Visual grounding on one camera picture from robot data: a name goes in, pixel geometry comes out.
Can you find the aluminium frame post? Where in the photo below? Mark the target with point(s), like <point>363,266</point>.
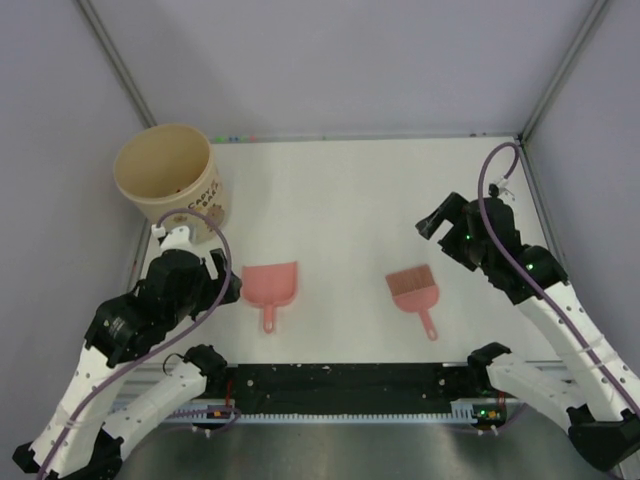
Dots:
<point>114,59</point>
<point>589,26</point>

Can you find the beige capybara bucket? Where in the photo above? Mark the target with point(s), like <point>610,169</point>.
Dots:
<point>169,167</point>

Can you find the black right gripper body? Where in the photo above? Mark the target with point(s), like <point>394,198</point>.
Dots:
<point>475,250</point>

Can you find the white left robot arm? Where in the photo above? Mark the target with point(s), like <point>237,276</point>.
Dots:
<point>86,438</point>

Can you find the left aluminium frame post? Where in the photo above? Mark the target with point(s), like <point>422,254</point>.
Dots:
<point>114,59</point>

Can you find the grey slotted cable duct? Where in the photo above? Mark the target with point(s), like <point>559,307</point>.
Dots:
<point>457,414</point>

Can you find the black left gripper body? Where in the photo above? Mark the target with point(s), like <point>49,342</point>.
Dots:
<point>207,290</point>

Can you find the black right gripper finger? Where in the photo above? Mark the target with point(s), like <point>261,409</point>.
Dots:
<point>450,245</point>
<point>451,209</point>

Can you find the right aluminium frame post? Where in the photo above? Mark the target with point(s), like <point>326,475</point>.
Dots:
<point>589,26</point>

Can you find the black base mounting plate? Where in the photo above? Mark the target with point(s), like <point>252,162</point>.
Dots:
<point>340,388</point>

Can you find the pink hand brush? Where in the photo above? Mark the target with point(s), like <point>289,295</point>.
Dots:
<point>415,291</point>

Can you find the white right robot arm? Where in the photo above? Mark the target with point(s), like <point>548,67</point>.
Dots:
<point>599,409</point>

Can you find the pink dustpan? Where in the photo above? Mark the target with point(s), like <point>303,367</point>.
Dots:
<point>268,287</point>

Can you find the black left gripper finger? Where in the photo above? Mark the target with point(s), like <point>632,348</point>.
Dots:
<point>233,292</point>
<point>217,264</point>

